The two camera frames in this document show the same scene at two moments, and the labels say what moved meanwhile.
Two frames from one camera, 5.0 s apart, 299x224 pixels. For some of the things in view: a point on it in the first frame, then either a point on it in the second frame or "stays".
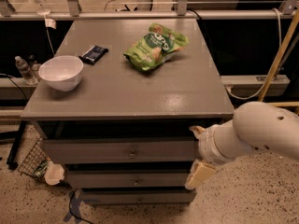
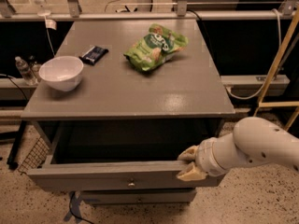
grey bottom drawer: [138, 196] stays
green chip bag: [153, 48] stays
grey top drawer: [160, 150] to [106, 175]
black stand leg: [13, 150] stays
